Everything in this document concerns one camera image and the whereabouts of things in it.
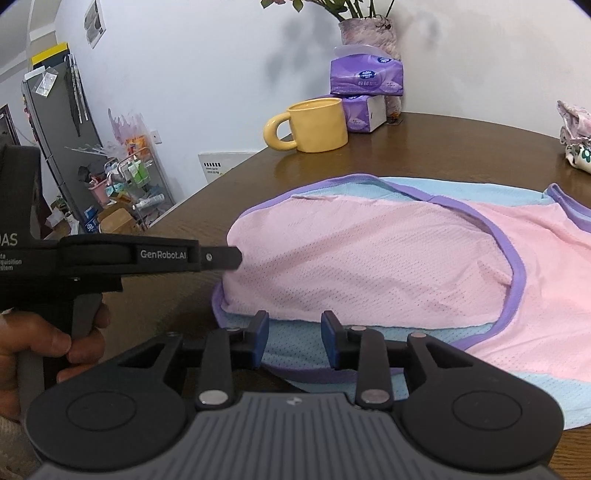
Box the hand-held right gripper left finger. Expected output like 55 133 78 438
117 310 271 411

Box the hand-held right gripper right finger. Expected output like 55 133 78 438
321 310 469 411

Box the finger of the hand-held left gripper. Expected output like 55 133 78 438
58 234 244 280

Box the pink and blue mesh vest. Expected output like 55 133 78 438
211 173 591 432

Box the person's left hand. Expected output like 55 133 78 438
0 302 112 421

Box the white printed sign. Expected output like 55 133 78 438
198 151 259 186

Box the small cardboard box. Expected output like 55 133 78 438
99 208 144 236

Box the dark wooden cabinet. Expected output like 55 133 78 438
0 104 21 147

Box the grey refrigerator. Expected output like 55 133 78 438
21 42 108 204

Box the yellow ceramic mug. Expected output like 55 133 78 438
263 98 349 154

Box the translucent pink wrapping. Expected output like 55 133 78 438
107 108 155 155

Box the purple and white tissue box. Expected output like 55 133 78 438
318 93 387 134

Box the purple soft tissue pack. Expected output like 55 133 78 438
329 44 404 97

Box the lilac mottled flower vase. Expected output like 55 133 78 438
338 16 403 116

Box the folded cream green-flower cloth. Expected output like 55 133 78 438
564 138 591 175

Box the folded pink floral cloth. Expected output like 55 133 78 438
556 99 591 144

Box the wire storage rack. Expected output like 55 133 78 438
65 134 176 232

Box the wall poster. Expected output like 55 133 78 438
84 0 107 49

